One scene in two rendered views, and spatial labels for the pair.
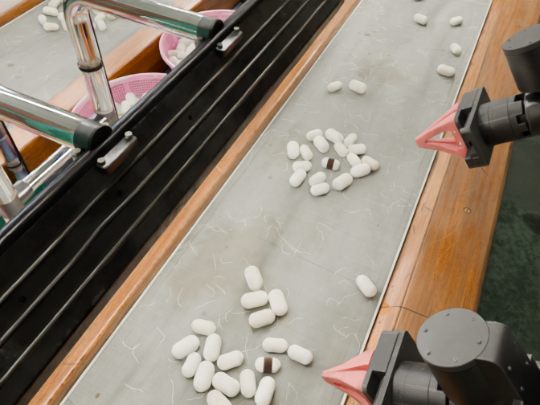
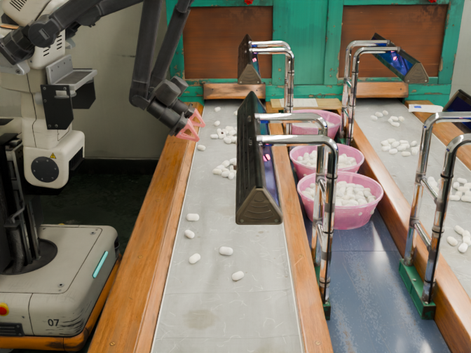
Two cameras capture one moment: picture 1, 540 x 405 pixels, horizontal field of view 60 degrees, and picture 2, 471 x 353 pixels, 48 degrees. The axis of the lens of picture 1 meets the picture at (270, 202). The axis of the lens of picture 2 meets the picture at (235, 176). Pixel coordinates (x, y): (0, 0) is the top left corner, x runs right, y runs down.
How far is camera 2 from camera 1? 231 cm
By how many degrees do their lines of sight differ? 103
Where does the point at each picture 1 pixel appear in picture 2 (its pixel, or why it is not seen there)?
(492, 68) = (160, 218)
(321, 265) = (219, 150)
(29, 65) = not seen: hidden behind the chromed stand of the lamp
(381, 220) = (203, 162)
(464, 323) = (180, 81)
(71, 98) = (368, 154)
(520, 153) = not seen: outside the picture
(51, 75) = (402, 167)
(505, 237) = not seen: outside the picture
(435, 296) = (177, 146)
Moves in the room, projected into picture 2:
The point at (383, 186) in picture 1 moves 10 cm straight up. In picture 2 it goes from (207, 170) to (206, 143)
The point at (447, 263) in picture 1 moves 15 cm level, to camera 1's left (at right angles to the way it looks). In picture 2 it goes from (175, 151) to (212, 146)
